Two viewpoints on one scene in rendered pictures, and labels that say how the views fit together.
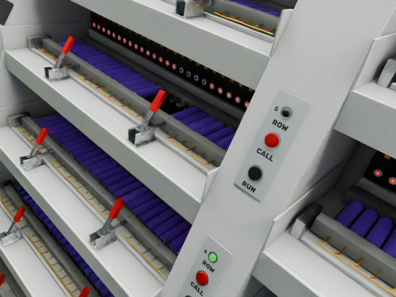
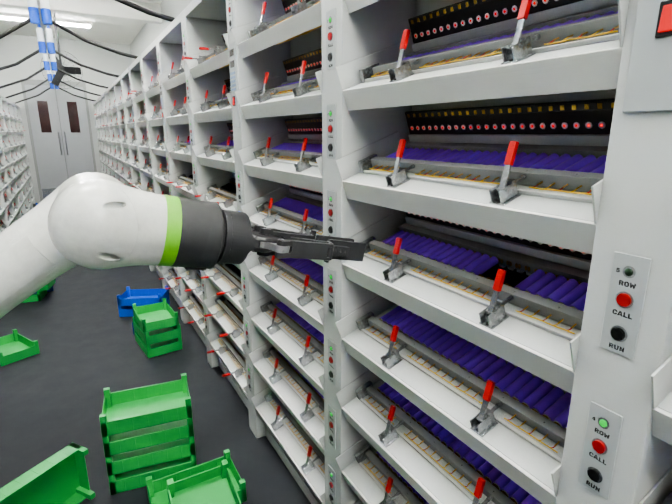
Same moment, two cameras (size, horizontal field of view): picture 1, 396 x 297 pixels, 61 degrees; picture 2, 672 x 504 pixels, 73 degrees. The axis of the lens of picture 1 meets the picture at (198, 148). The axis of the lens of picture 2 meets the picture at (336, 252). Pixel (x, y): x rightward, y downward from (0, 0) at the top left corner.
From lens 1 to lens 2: 0.26 m
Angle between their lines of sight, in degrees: 27
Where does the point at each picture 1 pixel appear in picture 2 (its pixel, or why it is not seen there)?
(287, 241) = not seen: outside the picture
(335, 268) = not seen: outside the picture
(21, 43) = not seen: hidden behind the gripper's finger
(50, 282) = (440, 478)
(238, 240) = (624, 401)
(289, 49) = (611, 215)
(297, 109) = (639, 267)
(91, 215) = (464, 402)
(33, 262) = (418, 460)
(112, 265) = (502, 449)
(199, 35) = (521, 217)
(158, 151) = (514, 327)
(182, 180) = (547, 352)
